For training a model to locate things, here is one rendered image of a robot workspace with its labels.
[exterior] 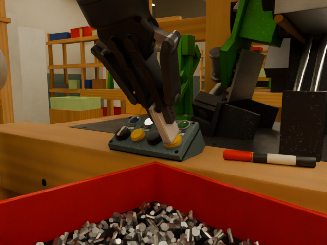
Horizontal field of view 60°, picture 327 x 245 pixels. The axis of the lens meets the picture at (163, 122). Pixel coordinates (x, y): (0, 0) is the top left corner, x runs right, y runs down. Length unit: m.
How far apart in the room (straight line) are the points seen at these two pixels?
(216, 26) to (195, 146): 0.65
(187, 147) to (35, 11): 8.56
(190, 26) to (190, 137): 0.80
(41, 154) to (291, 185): 0.50
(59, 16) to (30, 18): 0.96
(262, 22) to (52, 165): 0.52
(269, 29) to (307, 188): 0.35
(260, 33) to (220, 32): 0.44
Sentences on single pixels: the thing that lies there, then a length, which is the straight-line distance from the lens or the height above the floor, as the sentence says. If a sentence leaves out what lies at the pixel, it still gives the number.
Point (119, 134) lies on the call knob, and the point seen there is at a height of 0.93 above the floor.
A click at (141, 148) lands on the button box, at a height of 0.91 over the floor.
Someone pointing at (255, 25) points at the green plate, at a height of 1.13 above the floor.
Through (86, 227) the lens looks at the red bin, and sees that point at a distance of 0.31.
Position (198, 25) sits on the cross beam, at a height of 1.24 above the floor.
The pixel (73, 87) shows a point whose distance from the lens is 7.15.
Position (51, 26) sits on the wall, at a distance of 9.12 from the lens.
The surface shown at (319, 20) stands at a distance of 0.50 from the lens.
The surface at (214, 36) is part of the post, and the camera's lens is 1.06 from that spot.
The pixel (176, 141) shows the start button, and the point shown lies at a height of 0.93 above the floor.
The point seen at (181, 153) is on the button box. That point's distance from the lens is 0.44.
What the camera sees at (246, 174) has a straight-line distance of 0.40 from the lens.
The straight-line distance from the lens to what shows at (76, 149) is 0.58.
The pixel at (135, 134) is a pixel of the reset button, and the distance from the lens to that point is 0.48.
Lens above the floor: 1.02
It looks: 8 degrees down
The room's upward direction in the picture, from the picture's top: straight up
